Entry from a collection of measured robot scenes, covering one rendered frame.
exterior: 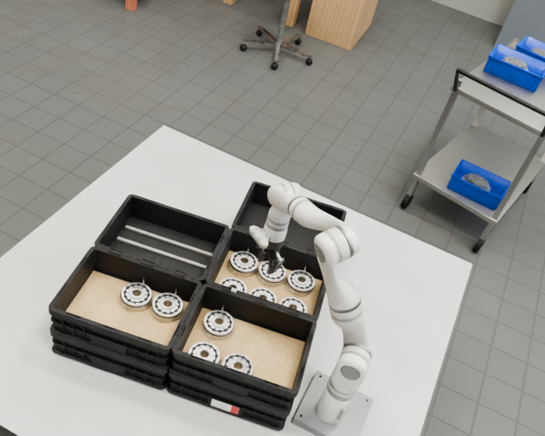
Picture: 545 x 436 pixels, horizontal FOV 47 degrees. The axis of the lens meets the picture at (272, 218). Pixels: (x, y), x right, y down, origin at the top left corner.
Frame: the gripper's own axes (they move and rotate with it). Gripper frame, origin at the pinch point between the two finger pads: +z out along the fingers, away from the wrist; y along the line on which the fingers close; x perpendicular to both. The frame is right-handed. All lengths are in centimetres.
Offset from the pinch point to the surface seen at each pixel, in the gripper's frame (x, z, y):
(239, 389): 24.7, 15.0, -31.0
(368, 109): -231, 101, 188
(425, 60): -342, 101, 241
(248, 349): 13.5, 17.2, -18.0
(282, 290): -10.6, 17.3, -0.8
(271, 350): 7.0, 17.2, -21.6
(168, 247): 18.9, 17.7, 33.2
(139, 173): 6, 31, 90
